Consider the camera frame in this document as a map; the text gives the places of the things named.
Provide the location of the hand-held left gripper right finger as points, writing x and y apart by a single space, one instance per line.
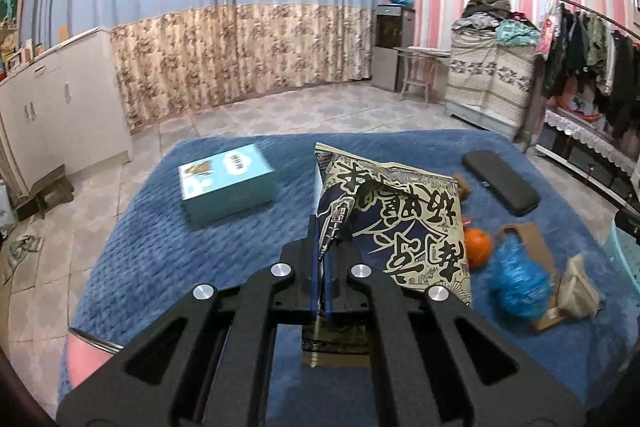
328 289

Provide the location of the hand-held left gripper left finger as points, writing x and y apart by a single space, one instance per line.
312 287

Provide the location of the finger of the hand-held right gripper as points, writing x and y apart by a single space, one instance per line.
629 219

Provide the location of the light teal plastic basket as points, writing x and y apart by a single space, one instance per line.
627 249

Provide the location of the beige paper bag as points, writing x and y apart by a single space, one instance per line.
577 289

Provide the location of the cream and black snack bag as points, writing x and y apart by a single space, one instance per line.
400 217

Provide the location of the orange tangerine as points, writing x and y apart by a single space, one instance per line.
477 247

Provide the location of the brown cardboard piece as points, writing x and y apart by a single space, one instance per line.
535 239

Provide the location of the low table with lace cloth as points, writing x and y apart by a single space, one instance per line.
580 127

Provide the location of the teal cardboard box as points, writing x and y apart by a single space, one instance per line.
225 192

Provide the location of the black glasses case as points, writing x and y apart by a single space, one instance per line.
500 182

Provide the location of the blue quilted blanket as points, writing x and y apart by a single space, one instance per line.
150 257

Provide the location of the small brown nut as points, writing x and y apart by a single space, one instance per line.
463 189

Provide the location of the row of hanging clothes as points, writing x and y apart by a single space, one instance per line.
585 52

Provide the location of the cloth covered cabinet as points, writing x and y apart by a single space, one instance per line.
485 77

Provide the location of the metal clothes rack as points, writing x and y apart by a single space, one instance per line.
570 1

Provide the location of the wooden chair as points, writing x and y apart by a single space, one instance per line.
415 72

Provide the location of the pink round object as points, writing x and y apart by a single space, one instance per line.
85 359

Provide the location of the pile of clothes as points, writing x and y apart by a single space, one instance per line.
490 14

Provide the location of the grey water dispenser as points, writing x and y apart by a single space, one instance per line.
392 37

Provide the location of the small wooden stool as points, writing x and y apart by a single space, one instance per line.
47 189

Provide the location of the crumpled rag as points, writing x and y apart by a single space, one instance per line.
22 247

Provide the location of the blue and floral curtain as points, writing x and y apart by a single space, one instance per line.
200 7

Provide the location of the white cabinet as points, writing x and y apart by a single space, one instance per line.
65 107

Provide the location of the coloured boxes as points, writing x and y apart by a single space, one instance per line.
15 57

